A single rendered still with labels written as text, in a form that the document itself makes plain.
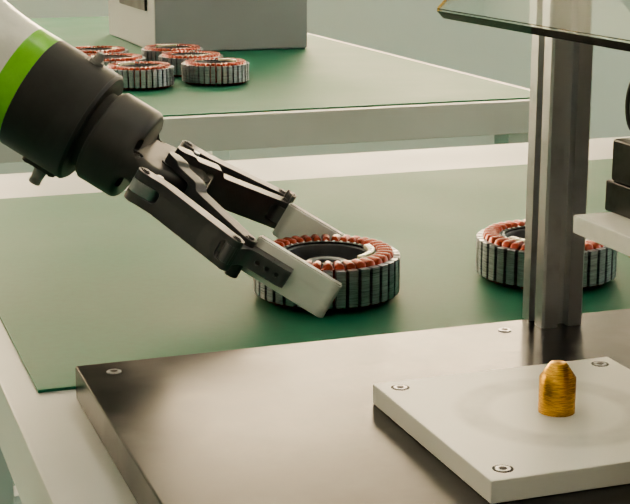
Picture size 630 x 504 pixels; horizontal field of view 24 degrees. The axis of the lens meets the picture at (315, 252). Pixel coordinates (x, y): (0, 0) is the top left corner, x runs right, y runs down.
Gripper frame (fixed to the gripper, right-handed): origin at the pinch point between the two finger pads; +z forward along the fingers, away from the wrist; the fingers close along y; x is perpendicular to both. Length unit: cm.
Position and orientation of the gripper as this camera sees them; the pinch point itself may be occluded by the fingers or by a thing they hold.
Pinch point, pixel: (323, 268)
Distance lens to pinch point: 111.3
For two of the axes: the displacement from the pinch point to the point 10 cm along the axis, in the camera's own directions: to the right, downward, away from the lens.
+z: 8.5, 5.2, -0.2
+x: 4.9, -8.2, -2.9
